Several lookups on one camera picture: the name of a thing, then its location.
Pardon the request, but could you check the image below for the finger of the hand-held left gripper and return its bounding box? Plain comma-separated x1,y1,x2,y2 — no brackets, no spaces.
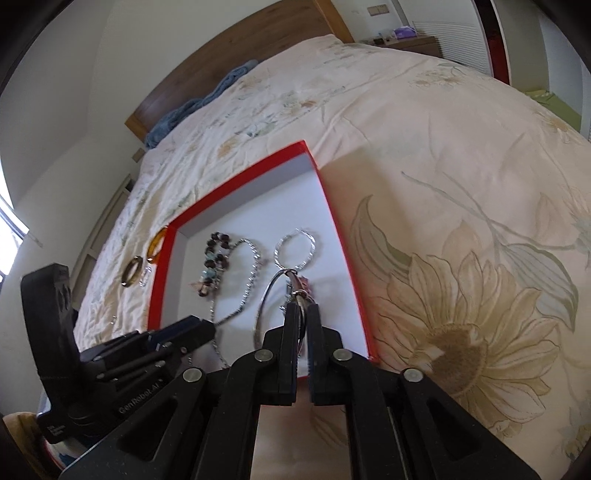
95,346,192,381
147,316,217,356

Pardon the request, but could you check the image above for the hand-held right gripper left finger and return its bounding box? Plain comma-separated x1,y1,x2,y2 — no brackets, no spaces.
58,302,301,480

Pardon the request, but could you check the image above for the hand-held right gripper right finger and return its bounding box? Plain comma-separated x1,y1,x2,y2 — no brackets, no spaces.
307,302,543,480

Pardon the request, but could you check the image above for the thin silver bangle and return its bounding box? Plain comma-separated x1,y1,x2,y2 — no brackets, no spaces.
254,268,315,356

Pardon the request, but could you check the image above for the silver chain necklace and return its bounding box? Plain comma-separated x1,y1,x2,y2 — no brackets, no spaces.
203,237,267,370

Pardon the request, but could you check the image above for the black beaded bracelet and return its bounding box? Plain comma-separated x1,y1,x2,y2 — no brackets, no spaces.
194,232,232,300

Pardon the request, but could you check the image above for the large silver hoop earring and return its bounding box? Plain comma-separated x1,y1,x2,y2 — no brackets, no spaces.
273,228,319,273

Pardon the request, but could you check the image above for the red cardboard box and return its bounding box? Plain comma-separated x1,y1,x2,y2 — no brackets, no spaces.
147,140,379,381

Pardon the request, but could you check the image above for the dark brown bangle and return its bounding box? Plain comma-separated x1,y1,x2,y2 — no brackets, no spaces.
121,255,145,288

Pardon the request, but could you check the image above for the amber bangle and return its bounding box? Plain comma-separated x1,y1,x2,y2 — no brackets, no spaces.
147,227,168,264

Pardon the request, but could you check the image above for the window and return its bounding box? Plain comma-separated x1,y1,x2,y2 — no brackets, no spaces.
0,194,28,287

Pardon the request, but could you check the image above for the large blue blanket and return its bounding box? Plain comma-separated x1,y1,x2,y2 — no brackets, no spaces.
145,92,218,148

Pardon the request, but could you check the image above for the wooden headboard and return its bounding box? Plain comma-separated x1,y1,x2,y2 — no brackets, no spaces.
124,0,354,144

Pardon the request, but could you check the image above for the small blue towel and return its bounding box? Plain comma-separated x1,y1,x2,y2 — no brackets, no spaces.
217,59,257,93

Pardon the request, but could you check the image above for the wooden nightstand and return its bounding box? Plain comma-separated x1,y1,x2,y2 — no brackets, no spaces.
360,34,444,58

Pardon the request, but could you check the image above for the white wardrobe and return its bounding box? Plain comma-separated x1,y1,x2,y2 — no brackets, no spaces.
411,18,495,77

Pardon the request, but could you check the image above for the green mat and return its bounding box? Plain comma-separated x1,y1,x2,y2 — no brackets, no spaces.
524,89,591,139

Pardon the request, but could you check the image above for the dark red door frame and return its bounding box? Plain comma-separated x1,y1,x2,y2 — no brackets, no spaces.
473,0,513,86

